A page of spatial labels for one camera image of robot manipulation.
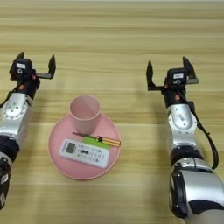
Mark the pink plastic cup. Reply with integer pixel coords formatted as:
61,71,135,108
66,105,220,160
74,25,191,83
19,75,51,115
68,94,102,135

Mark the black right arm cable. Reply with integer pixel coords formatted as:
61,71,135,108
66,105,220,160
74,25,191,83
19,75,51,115
174,86,220,171

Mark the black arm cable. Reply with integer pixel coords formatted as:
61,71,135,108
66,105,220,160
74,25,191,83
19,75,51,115
174,86,220,171
0,90,16,108

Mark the white remote control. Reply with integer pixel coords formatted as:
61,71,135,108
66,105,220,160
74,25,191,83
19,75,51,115
59,138,111,169

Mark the pink round plate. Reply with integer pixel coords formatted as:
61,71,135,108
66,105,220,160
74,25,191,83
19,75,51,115
47,113,122,181

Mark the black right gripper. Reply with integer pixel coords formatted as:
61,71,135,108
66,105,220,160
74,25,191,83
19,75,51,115
146,56,200,110

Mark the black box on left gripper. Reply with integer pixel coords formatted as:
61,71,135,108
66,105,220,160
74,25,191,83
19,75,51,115
12,58,33,76

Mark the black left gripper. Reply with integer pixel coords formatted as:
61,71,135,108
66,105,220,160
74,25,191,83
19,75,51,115
9,52,57,100

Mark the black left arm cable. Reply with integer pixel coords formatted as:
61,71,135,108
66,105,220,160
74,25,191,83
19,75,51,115
0,90,16,108

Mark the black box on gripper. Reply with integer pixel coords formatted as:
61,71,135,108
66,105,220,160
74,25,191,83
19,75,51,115
166,67,188,87
12,58,33,76

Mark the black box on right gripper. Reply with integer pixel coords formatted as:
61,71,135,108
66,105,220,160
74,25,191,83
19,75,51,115
166,67,188,87

